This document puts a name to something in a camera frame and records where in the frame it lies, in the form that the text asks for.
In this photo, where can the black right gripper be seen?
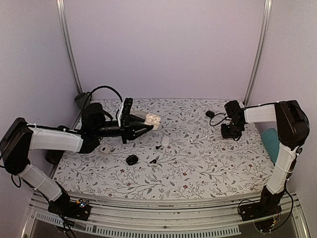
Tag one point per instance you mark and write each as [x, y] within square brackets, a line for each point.
[225, 135]

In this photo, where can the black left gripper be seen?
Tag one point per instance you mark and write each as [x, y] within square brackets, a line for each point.
[130, 132]

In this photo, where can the cream earbud charging case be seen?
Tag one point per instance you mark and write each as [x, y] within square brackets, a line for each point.
[152, 119]

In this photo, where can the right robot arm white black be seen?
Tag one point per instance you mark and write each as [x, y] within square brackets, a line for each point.
[292, 128]

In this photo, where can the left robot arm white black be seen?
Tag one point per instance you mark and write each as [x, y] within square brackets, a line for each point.
[95, 125]

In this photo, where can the black closed earbud case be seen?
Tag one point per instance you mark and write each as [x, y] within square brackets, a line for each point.
[210, 114]

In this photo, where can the white oval earbud case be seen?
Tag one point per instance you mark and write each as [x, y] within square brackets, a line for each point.
[165, 141]

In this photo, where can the black open earbud case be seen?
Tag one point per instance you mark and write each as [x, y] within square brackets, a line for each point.
[131, 160]

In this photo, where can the white earbud case small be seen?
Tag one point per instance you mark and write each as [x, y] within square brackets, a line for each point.
[105, 150]

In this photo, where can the grey swirl ceramic plate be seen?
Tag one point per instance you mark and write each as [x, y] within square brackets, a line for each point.
[139, 114]

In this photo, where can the teal cup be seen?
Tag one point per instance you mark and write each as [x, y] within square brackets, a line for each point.
[271, 142]

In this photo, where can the grey mug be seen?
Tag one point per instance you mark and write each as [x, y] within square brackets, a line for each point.
[81, 98]

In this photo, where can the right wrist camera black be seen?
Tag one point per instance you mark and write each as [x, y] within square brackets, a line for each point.
[232, 109]

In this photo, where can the aluminium front rail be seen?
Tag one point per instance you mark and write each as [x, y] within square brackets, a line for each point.
[138, 218]

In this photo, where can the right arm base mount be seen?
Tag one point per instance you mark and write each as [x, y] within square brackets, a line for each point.
[264, 219]

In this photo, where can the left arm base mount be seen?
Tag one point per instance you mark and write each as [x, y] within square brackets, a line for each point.
[79, 209]

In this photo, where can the right aluminium frame post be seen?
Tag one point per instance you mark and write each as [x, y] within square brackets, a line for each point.
[260, 47]

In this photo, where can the aluminium frame post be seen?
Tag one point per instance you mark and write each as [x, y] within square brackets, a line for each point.
[260, 47]
[67, 42]

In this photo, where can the left aluminium frame post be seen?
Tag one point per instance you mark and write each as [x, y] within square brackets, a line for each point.
[67, 42]

